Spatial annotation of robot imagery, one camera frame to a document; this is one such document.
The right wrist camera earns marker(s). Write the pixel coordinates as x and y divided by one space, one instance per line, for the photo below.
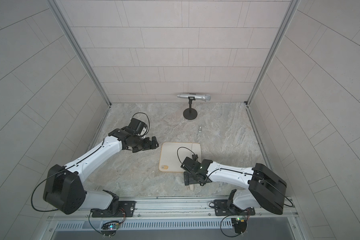
190 165

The silver microphone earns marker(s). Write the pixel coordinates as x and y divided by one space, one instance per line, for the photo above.
194 97

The white cutting board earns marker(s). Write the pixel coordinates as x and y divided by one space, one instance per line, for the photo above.
173 154

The right green circuit board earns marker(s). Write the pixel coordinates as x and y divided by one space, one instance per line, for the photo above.
239 225

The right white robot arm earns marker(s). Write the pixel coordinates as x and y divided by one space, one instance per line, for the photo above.
259 186

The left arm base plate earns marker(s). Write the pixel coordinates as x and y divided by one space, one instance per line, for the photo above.
116 209

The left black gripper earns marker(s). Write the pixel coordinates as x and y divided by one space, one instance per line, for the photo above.
146 145

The left green circuit board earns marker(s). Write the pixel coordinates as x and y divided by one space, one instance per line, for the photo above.
110 228

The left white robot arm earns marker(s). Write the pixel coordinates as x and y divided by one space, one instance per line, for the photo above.
64 185

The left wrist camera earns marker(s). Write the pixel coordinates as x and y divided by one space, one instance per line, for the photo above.
138 127

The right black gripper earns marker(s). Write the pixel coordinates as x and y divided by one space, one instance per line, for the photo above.
190 181

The aluminium mounting rail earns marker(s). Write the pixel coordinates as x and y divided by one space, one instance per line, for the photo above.
189 207

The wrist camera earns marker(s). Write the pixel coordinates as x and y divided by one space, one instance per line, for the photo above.
138 127
190 165

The black microphone stand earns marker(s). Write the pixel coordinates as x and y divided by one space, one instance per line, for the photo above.
190 113

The green circuit board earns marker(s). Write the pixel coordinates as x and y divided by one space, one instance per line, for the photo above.
110 228
239 225

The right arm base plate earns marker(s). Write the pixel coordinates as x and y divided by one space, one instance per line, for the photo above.
223 208

